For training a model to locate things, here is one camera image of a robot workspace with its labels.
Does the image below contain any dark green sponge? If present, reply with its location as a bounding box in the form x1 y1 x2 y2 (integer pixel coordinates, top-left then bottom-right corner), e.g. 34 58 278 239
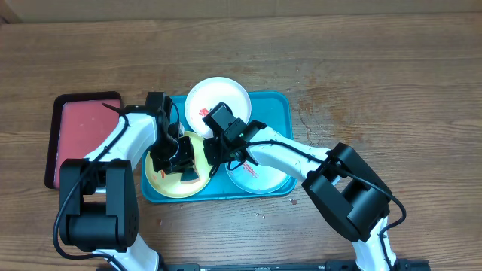
180 167 200 184

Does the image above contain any yellow-green plate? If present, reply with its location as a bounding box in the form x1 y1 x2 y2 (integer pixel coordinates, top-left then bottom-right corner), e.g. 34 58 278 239
144 132 212 199

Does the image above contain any white plate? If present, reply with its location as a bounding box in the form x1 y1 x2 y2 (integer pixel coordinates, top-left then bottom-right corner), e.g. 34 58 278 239
185 77 252 138

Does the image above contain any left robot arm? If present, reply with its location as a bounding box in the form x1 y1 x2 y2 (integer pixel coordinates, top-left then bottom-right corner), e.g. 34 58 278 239
52 92 194 270

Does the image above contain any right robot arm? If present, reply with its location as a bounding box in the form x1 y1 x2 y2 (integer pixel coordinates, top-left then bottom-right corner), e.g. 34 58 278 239
203 117 407 270

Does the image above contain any teal plastic tray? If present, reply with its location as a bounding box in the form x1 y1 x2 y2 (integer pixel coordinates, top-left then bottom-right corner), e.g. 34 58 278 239
140 91 293 203

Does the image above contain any dark red-lined tray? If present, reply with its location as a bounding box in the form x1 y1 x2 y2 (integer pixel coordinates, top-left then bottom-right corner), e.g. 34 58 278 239
44 91 122 189

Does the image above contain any light blue plate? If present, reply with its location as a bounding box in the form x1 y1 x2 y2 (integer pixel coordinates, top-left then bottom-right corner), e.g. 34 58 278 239
225 160 297 196

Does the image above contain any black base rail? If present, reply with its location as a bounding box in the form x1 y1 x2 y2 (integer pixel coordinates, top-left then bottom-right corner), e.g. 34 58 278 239
162 259 431 271

